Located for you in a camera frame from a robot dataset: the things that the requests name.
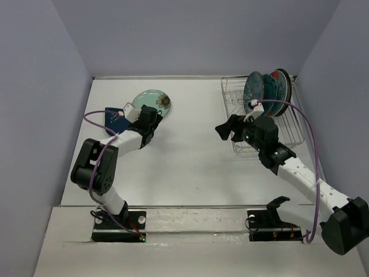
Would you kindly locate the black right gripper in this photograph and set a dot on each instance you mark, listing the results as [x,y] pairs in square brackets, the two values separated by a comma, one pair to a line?
[236,123]

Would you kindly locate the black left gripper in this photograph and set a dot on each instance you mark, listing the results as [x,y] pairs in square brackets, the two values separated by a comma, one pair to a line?
[157,120]

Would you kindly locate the light green flower plate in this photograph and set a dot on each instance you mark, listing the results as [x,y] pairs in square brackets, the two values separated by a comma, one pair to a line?
[154,98]

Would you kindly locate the navy blue leaf-shaped dish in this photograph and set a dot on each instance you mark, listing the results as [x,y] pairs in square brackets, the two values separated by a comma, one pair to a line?
[115,121]

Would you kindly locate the small dark teal round plate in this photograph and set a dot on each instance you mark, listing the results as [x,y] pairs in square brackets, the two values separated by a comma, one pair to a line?
[253,90]

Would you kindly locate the teal scalloped plate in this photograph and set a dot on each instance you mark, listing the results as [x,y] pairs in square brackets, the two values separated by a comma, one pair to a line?
[270,93]

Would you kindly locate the red plate with teal flower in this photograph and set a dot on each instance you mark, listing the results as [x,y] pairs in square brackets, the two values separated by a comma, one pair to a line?
[281,90]

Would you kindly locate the cream plate with metallic rim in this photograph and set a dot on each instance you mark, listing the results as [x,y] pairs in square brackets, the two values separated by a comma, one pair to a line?
[289,92]

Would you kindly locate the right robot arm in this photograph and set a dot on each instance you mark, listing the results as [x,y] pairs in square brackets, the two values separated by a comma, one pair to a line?
[341,221]

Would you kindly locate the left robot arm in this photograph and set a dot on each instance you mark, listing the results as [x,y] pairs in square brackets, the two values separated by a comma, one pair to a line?
[95,167]

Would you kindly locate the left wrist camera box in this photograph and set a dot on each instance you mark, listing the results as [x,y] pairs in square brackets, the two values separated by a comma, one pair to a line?
[131,113]

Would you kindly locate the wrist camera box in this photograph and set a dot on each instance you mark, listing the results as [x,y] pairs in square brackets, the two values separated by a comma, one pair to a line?
[131,113]
[253,110]

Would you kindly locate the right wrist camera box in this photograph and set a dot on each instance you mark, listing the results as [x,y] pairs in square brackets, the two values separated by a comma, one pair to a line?
[253,110]

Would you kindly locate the metal wire dish rack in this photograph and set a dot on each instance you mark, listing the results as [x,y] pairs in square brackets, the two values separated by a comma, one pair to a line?
[290,130]

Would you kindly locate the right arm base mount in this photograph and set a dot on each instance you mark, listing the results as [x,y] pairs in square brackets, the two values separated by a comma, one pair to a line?
[265,225]

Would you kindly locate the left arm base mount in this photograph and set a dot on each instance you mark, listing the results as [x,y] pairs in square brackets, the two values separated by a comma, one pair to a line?
[130,230]

